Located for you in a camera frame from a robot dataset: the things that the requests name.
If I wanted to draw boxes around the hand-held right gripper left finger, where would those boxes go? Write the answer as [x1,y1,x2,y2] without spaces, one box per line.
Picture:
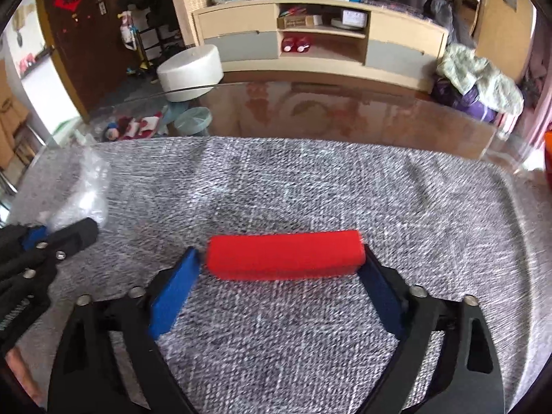
[47,248,201,414]

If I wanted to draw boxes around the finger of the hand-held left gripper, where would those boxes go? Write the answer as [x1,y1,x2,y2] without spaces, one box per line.
[0,223,49,268]
[0,218,99,294]

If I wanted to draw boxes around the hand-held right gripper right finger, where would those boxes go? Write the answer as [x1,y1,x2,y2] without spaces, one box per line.
[360,245,505,414]

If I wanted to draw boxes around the clear plastic wrapper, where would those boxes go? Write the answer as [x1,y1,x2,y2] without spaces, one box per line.
[9,147,114,232]

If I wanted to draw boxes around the person's left hand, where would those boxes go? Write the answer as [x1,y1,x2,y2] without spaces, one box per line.
[6,348,46,406]

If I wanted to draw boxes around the red and white plush toy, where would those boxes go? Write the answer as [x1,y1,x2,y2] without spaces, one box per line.
[103,114,167,141]

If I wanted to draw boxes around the grey woven table mat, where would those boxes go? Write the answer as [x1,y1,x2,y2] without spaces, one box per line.
[9,136,552,414]

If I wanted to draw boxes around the dark brown door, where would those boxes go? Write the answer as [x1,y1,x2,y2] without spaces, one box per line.
[37,0,135,122]

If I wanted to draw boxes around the glass top coffee table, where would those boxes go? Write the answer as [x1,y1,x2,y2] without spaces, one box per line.
[9,78,552,190]

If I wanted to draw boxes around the yellow kick scooter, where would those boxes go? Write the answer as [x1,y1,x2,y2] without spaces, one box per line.
[120,11,155,75]

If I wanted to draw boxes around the white round stool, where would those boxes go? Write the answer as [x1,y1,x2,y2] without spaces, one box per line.
[156,44,224,102]

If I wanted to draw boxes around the purple bag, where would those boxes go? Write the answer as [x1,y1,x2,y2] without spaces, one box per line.
[431,75,499,124]

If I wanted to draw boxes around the light green cloth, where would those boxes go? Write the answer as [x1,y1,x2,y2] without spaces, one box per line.
[435,44,525,115]

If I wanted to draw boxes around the pink curtain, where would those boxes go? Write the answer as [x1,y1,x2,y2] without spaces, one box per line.
[524,30,552,148]

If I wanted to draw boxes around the beige TV cabinet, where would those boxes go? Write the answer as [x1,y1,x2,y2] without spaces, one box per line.
[192,0,449,94]

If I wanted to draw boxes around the pair of red items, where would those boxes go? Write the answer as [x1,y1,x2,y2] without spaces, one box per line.
[281,37,312,54]

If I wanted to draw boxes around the brown flat box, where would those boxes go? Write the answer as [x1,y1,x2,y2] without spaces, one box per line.
[277,14,324,29]

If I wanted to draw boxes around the large cardboard box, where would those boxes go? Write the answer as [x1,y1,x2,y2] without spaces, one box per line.
[473,0,538,92]

